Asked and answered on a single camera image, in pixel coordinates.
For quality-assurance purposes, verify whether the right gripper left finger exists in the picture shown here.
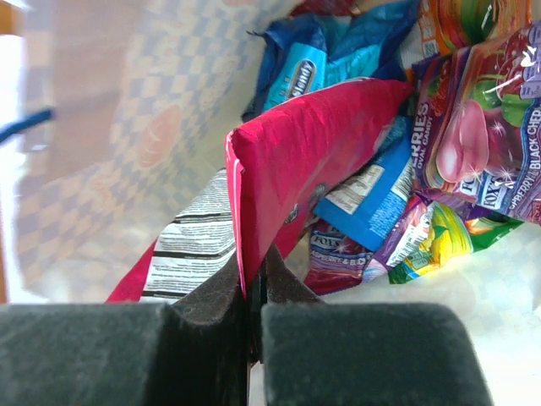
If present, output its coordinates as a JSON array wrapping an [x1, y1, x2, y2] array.
[[1, 259, 248, 405]]

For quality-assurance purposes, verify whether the orange candy bag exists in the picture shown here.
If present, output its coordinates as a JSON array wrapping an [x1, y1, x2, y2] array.
[[417, 0, 532, 58]]

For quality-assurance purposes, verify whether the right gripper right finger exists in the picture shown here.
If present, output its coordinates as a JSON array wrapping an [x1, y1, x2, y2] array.
[[257, 248, 492, 405]]

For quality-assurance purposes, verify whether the green fruit candy bag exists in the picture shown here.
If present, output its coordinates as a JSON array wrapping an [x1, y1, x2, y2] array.
[[362, 195, 522, 284]]

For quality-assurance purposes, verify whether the purple berries candy bag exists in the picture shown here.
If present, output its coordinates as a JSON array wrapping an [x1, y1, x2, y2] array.
[[411, 22, 540, 223]]

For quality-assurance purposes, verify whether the blue cookie snack pack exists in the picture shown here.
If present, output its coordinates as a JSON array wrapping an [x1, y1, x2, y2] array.
[[241, 1, 419, 122]]

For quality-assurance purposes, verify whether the red chips bag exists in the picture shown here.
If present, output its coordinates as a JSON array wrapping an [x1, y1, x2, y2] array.
[[109, 78, 413, 302]]

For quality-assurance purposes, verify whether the blue checkered paper bag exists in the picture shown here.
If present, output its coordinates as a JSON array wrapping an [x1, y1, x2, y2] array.
[[1, 1, 540, 405]]

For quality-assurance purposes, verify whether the small blue candy packet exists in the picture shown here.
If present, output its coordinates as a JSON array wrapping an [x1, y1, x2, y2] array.
[[314, 116, 413, 252]]

